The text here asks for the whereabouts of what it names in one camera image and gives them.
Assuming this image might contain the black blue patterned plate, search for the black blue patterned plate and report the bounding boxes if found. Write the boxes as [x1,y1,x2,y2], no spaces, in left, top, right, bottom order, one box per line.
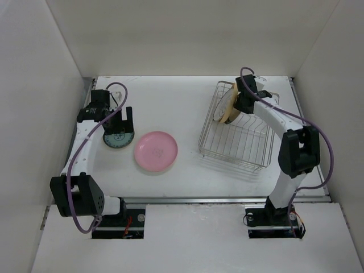
[103,133,134,149]

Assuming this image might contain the metal wire dish rack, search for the metal wire dish rack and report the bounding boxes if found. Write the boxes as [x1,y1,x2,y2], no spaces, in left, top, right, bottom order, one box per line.
[198,81,275,171]

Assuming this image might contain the pink plate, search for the pink plate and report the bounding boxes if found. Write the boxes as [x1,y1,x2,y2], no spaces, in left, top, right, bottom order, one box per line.
[134,131,178,172]

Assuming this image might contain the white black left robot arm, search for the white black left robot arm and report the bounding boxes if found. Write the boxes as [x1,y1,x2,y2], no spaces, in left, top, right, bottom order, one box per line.
[50,89,135,226]

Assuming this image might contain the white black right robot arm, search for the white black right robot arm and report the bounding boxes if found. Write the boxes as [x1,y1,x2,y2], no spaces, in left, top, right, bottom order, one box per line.
[235,75,320,225]

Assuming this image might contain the brown plate behind beige plate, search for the brown plate behind beige plate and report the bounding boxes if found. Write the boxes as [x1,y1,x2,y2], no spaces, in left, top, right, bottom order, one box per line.
[225,109,241,124]

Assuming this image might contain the beige plate with line pattern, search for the beige plate with line pattern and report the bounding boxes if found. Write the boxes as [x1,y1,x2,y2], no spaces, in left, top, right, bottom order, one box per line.
[213,84,238,124]

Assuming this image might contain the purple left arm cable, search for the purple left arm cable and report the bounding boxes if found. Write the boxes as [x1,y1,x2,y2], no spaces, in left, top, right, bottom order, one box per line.
[66,82,129,234]

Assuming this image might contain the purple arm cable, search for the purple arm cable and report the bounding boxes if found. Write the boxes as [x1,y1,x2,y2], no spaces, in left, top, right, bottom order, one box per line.
[66,82,129,234]
[240,67,334,238]

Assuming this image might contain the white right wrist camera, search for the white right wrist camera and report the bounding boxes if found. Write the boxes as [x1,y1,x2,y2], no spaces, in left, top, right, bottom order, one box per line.
[254,76,267,91]

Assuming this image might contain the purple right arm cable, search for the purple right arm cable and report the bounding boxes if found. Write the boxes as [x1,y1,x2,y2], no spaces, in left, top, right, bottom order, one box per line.
[240,67,334,238]

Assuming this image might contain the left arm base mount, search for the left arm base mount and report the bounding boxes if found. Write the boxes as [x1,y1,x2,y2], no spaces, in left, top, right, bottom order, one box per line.
[92,204,146,239]

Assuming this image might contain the aluminium front rail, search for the aluminium front rail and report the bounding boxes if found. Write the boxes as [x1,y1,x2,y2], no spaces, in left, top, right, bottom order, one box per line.
[122,195,330,205]

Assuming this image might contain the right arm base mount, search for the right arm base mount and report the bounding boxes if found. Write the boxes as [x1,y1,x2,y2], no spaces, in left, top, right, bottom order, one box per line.
[243,206,306,239]

